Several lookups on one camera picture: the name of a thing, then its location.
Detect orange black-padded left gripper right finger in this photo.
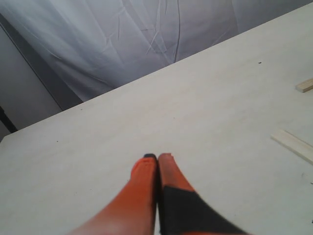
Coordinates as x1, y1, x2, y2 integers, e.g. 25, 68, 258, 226
158, 153, 247, 235

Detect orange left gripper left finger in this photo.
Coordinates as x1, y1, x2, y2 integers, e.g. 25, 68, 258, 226
69, 154, 157, 235

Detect light wooden slat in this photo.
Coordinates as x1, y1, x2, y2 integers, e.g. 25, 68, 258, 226
271, 129, 313, 165

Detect wooden stick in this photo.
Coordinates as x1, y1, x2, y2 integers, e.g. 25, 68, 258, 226
295, 78, 313, 93

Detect white wrinkled backdrop cloth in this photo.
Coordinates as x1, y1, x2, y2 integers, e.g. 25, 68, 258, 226
0, 0, 307, 101

